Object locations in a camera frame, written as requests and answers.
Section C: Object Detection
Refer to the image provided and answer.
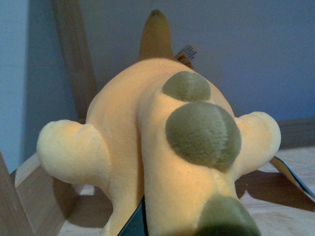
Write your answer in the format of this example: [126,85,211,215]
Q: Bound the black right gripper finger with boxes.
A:
[118,196,147,236]

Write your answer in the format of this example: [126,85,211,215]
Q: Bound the yellow banana plush toy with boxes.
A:
[36,10,281,236]

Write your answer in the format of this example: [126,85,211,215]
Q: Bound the wooden shelf unit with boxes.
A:
[25,0,315,236]

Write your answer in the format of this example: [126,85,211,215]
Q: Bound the wooden side shelf frame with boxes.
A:
[0,158,33,236]

